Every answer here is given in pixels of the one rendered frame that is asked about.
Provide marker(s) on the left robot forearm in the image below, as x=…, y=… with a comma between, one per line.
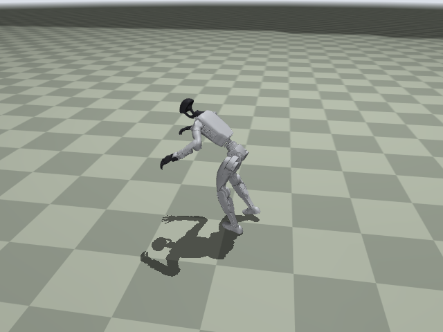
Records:
x=185, y=151

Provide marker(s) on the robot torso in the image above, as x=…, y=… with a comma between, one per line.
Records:
x=216, y=130

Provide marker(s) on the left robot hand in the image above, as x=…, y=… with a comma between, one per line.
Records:
x=167, y=159

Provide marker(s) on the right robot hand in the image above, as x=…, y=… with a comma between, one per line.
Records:
x=183, y=129

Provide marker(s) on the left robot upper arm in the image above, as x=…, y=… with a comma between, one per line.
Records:
x=196, y=134

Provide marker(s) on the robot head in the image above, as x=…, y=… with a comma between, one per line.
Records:
x=186, y=106

